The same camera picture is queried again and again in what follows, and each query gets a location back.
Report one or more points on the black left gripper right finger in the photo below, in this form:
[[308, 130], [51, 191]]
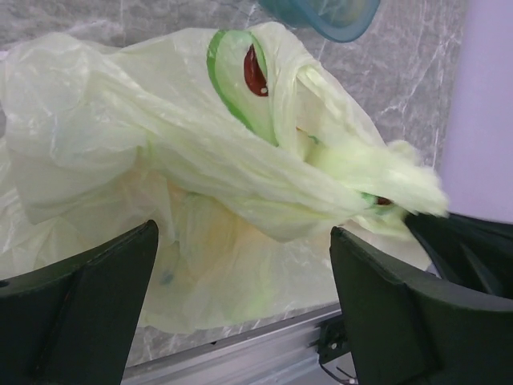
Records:
[[406, 326]]

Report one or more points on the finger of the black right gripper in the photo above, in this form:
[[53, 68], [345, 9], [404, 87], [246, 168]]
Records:
[[467, 251]]

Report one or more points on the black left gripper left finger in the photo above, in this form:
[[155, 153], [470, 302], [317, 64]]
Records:
[[73, 322]]

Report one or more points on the pale green plastic bag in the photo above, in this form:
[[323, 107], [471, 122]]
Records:
[[239, 144]]

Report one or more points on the teal plastic tray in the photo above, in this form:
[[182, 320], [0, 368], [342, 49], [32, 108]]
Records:
[[339, 21]]

